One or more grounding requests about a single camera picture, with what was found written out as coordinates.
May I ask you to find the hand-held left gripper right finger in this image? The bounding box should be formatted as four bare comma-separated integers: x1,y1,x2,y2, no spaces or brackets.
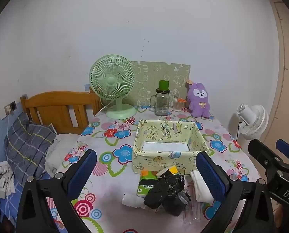
196,151,276,233

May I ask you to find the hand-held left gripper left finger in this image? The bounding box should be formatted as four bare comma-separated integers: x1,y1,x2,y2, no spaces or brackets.
16,149,97,233

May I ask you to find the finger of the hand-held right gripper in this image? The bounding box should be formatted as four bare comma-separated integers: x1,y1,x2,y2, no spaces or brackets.
276,139,289,168
248,139,287,182

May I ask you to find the white sock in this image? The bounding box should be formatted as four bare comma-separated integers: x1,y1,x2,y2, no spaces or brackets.
190,170,214,203

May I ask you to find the white cloth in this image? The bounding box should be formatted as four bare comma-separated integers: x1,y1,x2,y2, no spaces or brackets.
122,193,150,209
0,161,16,198

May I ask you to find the yellow fabric storage box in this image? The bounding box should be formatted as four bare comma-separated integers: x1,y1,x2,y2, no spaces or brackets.
132,119,210,175

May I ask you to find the green tissue packet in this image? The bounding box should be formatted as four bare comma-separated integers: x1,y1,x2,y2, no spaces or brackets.
136,170,159,197

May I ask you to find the white blanket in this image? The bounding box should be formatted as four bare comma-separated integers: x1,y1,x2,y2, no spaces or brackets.
45,133,80,175

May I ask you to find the white standing fan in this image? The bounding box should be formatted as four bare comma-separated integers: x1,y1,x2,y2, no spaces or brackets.
236,104,269,141

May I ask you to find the grey plaid pillow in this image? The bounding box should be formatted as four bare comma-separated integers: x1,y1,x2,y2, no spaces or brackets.
4,113,57,182

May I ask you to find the beige door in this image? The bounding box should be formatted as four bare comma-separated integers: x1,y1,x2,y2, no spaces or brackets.
269,0,289,151

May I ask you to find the purple plush bunny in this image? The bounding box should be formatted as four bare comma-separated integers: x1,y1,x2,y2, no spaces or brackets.
186,79,211,118

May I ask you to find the wooden bed headboard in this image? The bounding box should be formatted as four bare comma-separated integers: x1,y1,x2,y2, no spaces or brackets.
20,87,103,135

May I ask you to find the cotton swab container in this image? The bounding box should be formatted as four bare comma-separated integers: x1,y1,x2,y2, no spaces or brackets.
173,96,187,112

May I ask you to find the blue checkered bedsheet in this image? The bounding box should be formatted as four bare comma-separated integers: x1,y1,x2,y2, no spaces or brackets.
0,175,50,233

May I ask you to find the crumpled white cloth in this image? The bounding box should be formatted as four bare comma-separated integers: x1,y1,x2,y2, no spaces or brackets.
0,161,16,198

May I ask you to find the glass jar with green lid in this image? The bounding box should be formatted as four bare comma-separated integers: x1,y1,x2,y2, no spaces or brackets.
150,80,172,116

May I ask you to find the green desk fan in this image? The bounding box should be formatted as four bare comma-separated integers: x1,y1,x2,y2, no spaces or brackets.
89,55,137,120

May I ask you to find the green printed board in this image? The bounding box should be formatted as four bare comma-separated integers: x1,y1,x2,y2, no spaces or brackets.
130,61,191,108

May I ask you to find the white fan cable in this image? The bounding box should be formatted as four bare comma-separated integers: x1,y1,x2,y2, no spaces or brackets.
94,102,111,117

